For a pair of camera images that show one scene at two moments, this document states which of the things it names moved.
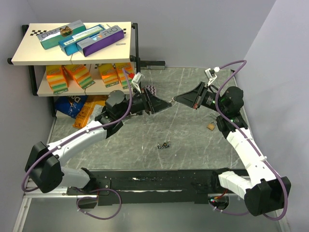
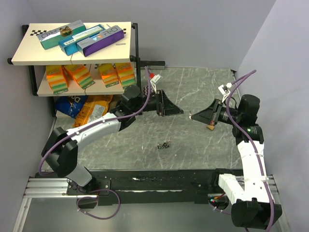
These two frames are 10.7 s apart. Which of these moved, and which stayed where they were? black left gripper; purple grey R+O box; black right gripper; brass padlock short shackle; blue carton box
Moved: black right gripper; black left gripper
Stayed: brass padlock short shackle; purple grey R+O box; blue carton box
